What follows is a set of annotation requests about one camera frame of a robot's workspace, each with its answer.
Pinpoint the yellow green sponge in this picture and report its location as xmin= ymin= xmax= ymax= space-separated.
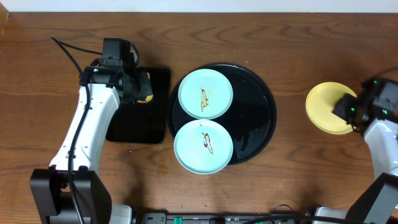
xmin=137 ymin=72 xmax=153 ymax=103

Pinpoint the yellow plate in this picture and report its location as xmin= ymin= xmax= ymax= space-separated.
xmin=305 ymin=82 xmax=357 ymax=134

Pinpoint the mint green plate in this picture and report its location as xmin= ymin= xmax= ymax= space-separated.
xmin=178 ymin=68 xmax=233 ymax=119
xmin=174 ymin=119 xmax=233 ymax=175

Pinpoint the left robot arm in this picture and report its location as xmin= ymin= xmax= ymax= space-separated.
xmin=30 ymin=66 xmax=152 ymax=223

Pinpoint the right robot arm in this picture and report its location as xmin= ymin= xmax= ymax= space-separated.
xmin=305 ymin=78 xmax=397 ymax=223

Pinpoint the rectangular black tray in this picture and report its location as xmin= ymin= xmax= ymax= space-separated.
xmin=106 ymin=67 xmax=171 ymax=144

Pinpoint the round black tray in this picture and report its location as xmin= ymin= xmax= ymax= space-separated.
xmin=167 ymin=63 xmax=277 ymax=166

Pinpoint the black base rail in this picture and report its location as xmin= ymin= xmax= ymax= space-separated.
xmin=133 ymin=212 xmax=292 ymax=224

